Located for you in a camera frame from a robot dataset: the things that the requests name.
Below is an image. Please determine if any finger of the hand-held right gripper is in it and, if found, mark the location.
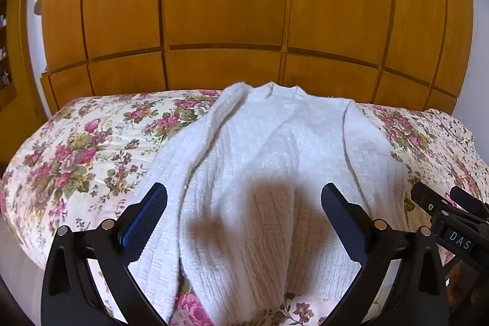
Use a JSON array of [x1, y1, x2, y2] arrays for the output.
[[411, 182, 450, 220], [450, 186, 489, 219]]

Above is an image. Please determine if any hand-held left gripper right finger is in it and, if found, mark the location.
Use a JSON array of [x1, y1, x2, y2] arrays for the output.
[[320, 184, 448, 326]]

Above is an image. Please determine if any wooden wardrobe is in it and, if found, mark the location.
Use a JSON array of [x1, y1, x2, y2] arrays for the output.
[[40, 0, 474, 116]]

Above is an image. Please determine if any wooden shelf unit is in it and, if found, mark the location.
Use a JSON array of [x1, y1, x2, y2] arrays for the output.
[[0, 0, 47, 124]]

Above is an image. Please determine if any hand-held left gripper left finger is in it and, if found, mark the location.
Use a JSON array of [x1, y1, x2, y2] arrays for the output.
[[40, 182, 169, 326]]

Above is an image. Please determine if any white knitted sweater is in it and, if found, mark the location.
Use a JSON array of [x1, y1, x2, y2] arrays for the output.
[[128, 81, 410, 326]]

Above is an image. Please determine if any floral bedspread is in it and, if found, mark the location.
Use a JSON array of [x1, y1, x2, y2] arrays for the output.
[[0, 89, 489, 326]]

